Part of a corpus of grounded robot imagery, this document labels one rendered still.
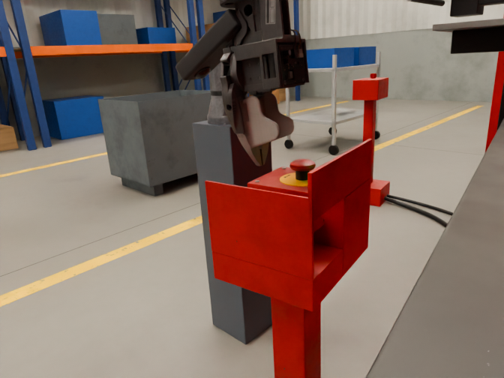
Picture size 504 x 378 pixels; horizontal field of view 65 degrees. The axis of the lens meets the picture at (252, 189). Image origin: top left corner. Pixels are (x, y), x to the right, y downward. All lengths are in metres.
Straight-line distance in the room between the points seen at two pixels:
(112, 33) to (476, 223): 6.61
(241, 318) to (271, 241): 0.96
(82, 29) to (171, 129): 3.35
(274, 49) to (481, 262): 0.33
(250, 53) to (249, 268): 0.27
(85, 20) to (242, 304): 5.26
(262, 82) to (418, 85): 8.13
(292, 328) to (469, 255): 0.48
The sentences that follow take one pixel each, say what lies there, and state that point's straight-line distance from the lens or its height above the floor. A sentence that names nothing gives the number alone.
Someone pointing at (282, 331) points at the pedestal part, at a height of 0.55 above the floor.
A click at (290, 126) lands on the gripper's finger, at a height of 0.88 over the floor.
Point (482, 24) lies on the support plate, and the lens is 0.77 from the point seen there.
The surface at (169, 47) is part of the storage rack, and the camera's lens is 6.73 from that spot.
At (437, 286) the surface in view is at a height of 0.87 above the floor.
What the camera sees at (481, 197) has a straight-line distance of 0.28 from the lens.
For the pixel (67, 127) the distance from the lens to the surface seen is 6.31.
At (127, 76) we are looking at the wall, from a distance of 7.55.
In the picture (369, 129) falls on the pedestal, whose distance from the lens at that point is 2.66.
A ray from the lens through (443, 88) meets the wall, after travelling 8.41.
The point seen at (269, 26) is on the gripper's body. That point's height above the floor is 1.00.
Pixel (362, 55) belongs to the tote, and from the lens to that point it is 4.44.
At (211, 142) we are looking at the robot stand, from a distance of 1.24.
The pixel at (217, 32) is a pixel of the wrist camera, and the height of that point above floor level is 0.99.
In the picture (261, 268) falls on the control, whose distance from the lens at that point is 0.53.
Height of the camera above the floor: 0.96
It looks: 18 degrees down
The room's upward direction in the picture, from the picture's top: 3 degrees counter-clockwise
